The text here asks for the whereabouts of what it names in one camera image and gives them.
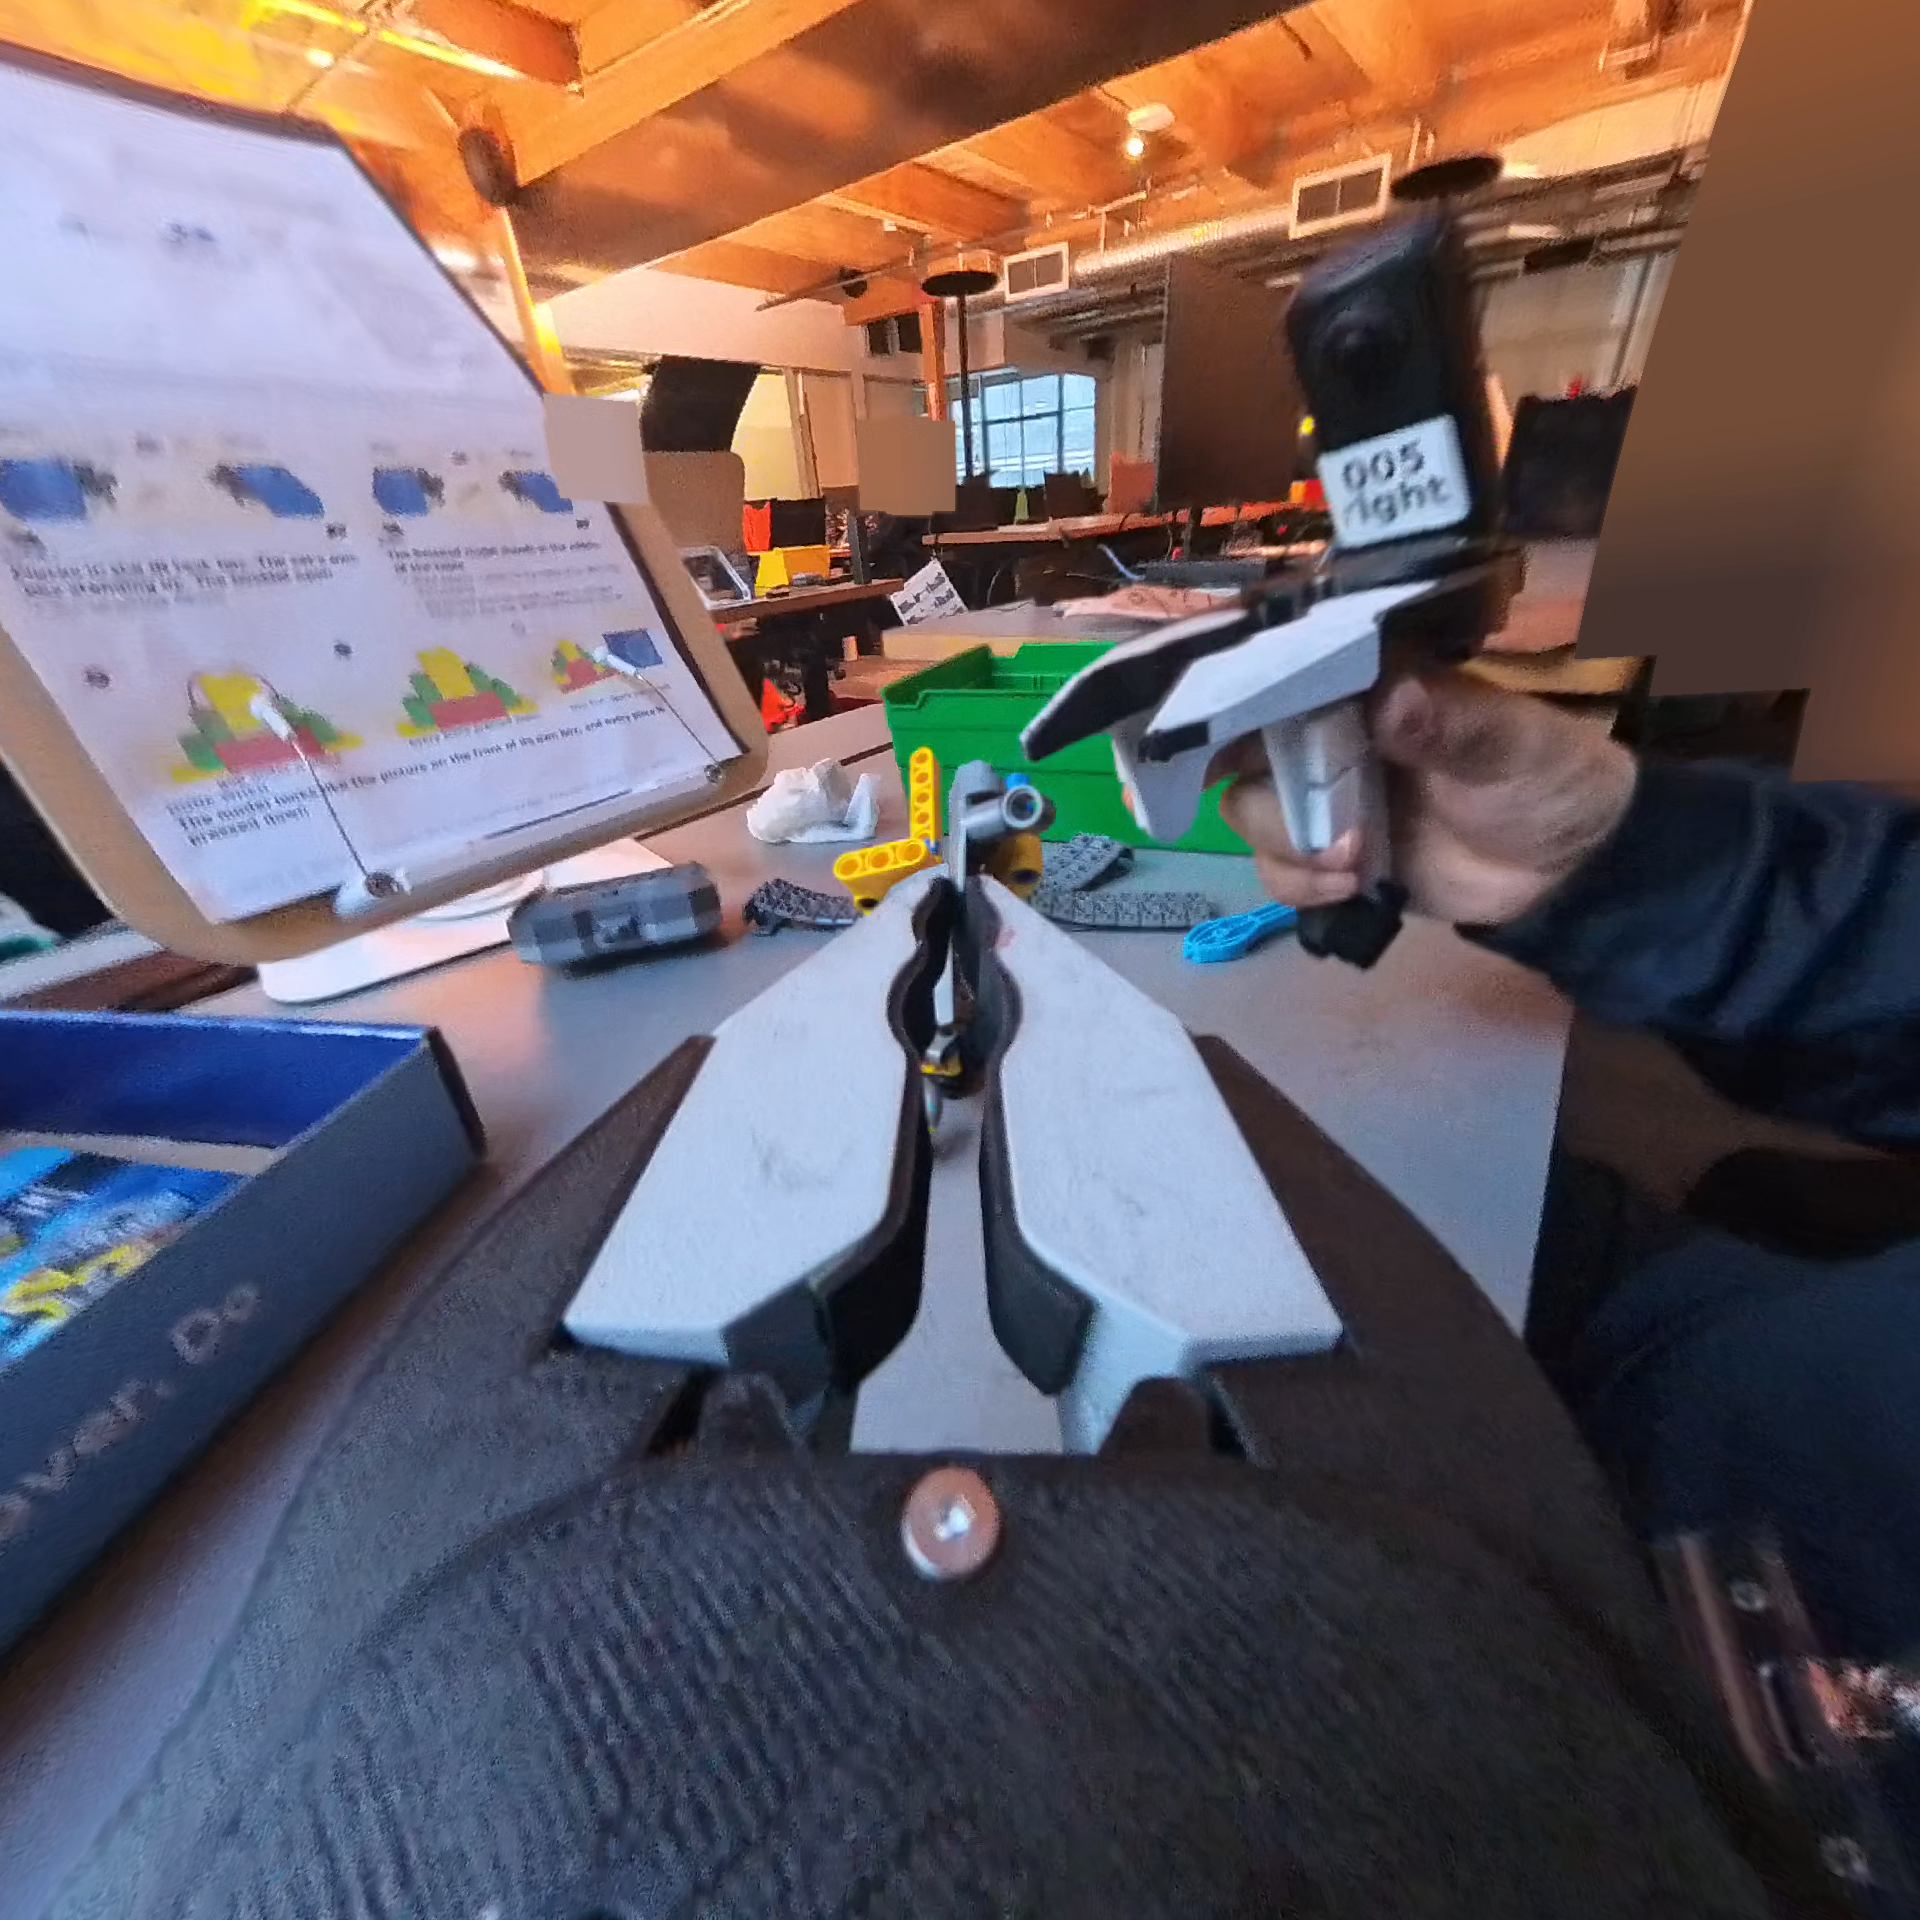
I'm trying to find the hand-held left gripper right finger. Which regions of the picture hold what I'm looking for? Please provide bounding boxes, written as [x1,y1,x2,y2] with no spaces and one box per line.
[969,877,1349,1454]

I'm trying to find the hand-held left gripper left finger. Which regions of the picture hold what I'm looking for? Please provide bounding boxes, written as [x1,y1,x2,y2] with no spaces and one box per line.
[560,877,934,1404]

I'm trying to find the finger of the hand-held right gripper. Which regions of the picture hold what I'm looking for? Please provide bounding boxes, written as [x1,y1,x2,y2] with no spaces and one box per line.
[1115,587,1442,848]
[1019,576,1446,765]

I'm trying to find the grey toy connector with pins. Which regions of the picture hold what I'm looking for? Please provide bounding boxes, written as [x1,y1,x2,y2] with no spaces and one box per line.
[941,758,1055,902]

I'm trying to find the small grey yellow toy assembly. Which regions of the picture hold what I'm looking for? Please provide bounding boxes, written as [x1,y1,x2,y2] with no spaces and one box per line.
[907,877,999,1159]

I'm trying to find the yellow angled toy beam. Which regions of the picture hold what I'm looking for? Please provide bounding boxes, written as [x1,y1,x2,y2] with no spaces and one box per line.
[831,831,1048,918]

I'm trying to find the grey desk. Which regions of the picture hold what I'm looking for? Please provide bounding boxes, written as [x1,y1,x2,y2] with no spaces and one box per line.
[0,695,1576,1920]

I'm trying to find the person's right hand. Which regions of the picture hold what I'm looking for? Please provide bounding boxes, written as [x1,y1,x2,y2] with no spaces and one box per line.
[1225,668,1642,924]

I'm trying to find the green plastic bin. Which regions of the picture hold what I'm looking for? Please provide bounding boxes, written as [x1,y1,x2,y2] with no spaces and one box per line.
[881,643,1260,859]

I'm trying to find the black partition panel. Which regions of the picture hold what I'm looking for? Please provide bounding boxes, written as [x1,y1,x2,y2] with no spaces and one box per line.
[1159,254,1305,517]

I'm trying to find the grey toy battery box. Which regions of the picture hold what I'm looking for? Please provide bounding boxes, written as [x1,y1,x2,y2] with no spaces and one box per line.
[504,861,726,973]

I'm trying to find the crumpled white plastic bag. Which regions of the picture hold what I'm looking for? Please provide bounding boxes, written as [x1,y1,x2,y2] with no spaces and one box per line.
[743,758,881,848]

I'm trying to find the instruction sheet on board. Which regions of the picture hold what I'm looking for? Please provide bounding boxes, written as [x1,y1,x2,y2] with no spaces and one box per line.
[0,41,769,1006]

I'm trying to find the black floor lamp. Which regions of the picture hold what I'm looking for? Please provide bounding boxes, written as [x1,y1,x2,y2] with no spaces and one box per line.
[921,267,1005,451]

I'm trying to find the blue cardboard box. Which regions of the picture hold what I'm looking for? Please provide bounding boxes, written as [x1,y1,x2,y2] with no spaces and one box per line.
[0,1008,488,1652]

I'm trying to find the person's dark navy clothing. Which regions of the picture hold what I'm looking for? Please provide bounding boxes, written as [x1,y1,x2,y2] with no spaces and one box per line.
[1526,1020,1920,1920]

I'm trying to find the blue yellow toy booklet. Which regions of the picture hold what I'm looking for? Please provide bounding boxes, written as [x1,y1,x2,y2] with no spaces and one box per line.
[0,1145,246,1363]

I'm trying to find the printed instruction sheet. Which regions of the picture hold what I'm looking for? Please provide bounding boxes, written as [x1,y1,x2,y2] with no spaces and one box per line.
[0,59,747,924]

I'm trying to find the black strap with metal clip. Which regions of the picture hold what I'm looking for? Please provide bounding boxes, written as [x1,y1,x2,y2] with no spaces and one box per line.
[1650,1529,1920,1863]

